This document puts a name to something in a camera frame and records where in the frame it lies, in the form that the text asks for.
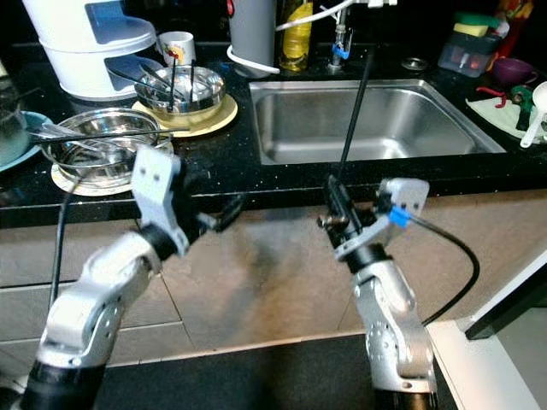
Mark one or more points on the red yellow package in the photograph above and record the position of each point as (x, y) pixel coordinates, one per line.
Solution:
(515, 15)

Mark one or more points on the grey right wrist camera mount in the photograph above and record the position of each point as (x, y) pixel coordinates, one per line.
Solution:
(402, 198)

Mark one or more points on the steel faucet with blue clip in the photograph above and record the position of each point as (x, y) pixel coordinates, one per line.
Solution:
(340, 51)

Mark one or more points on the green black kitchen tool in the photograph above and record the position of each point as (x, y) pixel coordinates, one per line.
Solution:
(521, 98)

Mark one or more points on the yellow oil bottle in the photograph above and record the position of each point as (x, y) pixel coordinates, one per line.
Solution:
(296, 38)

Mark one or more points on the grey brown base cabinet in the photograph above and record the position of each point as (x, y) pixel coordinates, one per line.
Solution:
(273, 273)

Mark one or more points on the white rice spoon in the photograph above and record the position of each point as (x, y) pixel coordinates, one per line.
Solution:
(540, 98)

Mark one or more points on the pale green cloth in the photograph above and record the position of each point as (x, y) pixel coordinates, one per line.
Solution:
(496, 117)

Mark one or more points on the yellow green sponge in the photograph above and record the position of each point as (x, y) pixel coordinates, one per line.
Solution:
(474, 28)

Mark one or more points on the clear plastic container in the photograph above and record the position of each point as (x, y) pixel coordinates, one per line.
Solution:
(466, 58)

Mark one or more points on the grey electric kettle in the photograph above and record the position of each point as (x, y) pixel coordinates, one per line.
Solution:
(252, 26)

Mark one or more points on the pale yellow plate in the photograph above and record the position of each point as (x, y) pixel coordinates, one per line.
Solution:
(220, 121)

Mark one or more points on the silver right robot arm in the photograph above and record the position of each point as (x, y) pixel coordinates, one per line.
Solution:
(393, 329)

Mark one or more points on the steel bowl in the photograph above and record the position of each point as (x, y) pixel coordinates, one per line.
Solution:
(209, 90)

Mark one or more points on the white floral plate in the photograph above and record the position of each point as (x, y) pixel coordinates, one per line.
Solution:
(73, 188)

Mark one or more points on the round metal counter cap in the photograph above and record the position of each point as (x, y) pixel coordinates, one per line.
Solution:
(414, 64)

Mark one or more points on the white tiered plastic rack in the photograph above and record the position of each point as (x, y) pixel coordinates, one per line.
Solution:
(77, 38)

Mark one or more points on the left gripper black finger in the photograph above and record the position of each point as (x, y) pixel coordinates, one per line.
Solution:
(231, 213)

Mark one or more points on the white printed mug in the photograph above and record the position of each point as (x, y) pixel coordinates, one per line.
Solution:
(176, 49)

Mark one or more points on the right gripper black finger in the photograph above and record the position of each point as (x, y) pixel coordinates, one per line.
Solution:
(339, 198)

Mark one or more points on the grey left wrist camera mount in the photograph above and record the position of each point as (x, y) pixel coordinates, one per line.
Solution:
(158, 188)

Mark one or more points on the light blue plate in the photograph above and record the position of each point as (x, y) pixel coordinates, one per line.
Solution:
(38, 137)

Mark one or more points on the purple cup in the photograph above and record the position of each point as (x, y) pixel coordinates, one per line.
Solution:
(514, 71)

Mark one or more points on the pale yellow bowl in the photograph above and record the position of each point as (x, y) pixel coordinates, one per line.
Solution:
(192, 118)

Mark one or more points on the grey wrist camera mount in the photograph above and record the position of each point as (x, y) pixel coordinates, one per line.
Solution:
(158, 188)
(402, 198)

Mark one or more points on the black white-edged side panel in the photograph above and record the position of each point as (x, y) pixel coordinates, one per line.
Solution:
(517, 312)

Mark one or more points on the steel spoon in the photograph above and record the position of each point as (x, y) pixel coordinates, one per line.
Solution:
(155, 73)
(60, 131)
(137, 79)

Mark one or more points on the stainless steel sink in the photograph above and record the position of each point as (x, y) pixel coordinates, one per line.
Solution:
(350, 124)

